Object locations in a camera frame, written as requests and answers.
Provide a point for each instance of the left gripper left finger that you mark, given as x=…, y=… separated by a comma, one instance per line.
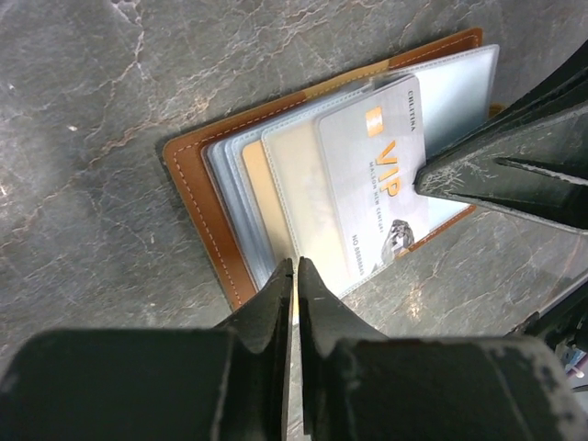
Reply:
x=227, y=382

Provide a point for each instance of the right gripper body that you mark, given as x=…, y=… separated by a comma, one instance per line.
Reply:
x=562, y=326

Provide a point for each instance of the brown leather card holder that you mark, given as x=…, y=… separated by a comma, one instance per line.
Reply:
x=183, y=158

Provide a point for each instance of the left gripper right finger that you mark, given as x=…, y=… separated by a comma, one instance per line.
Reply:
x=360, y=384

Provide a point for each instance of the silver VIP card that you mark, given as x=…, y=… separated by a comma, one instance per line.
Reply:
x=371, y=149

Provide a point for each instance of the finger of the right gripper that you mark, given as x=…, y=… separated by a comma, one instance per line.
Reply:
x=568, y=76
x=533, y=167

